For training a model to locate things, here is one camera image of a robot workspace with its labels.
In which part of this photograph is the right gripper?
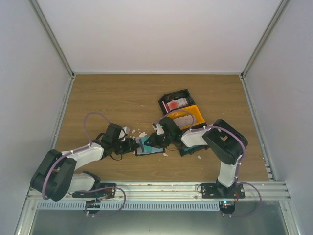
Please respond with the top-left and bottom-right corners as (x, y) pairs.
(144, 133), (173, 149)

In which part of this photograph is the teal credit card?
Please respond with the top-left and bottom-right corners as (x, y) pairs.
(138, 137), (163, 155)

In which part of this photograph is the black leather card holder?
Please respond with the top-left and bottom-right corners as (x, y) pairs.
(135, 136), (165, 156)

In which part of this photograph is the red white cards stack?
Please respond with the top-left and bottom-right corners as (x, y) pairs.
(165, 98), (188, 112)

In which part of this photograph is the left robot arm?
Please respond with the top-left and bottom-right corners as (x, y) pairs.
(30, 123), (140, 202)

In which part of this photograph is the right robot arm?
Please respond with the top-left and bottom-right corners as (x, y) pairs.
(144, 117), (248, 198)

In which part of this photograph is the teal cards stack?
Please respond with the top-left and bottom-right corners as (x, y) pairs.
(183, 146), (196, 153)

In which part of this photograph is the white pink cards stack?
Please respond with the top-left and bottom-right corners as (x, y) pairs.
(173, 115), (193, 129)

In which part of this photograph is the black bin right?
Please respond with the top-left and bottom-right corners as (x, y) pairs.
(179, 126), (209, 156)

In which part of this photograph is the black bin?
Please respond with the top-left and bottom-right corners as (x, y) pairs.
(179, 126), (209, 156)
(158, 89), (195, 115)

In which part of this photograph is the orange bin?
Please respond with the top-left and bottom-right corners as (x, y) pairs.
(168, 105), (205, 130)

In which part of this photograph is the black bin left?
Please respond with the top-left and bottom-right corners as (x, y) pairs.
(158, 89), (195, 115)

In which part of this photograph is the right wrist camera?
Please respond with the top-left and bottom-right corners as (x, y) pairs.
(152, 123), (165, 135)

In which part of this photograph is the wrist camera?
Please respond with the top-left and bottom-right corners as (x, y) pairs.
(152, 123), (165, 135)
(119, 126), (130, 139)

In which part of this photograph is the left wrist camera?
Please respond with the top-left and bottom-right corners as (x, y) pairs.
(119, 126), (130, 139)

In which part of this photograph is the aluminium front rail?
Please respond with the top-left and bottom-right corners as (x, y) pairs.
(29, 180), (291, 202)

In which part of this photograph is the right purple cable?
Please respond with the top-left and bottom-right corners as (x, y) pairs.
(154, 109), (246, 181)

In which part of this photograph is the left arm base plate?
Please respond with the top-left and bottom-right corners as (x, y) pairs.
(69, 183), (116, 199)

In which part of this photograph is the grey cable duct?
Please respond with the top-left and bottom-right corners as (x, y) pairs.
(37, 200), (220, 212)

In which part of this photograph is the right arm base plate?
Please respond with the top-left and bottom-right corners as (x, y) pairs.
(200, 182), (246, 199)

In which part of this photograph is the left frame post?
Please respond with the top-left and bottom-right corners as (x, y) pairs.
(28, 0), (75, 80)

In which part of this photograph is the frame post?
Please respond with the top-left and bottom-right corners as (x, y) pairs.
(240, 0), (290, 80)
(28, 0), (75, 80)

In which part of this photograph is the right frame post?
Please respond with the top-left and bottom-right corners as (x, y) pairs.
(240, 0), (290, 80)

